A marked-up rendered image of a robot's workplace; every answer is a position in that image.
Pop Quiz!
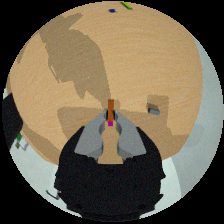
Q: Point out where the lime green rod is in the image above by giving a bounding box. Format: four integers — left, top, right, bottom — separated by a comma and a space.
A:
121, 1, 132, 10

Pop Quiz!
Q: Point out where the orange rod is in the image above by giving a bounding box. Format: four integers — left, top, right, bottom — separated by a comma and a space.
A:
108, 99, 114, 121

